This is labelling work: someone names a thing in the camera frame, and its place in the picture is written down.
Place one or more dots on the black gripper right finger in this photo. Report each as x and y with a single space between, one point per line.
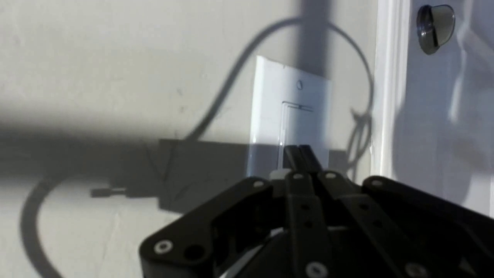
401 220

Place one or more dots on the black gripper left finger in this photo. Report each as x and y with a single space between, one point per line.
247 225

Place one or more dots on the white door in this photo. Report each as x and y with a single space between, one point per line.
452 128

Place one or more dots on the silver door knob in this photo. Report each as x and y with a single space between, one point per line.
434 27

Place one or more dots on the white door frame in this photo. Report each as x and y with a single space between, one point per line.
390 86

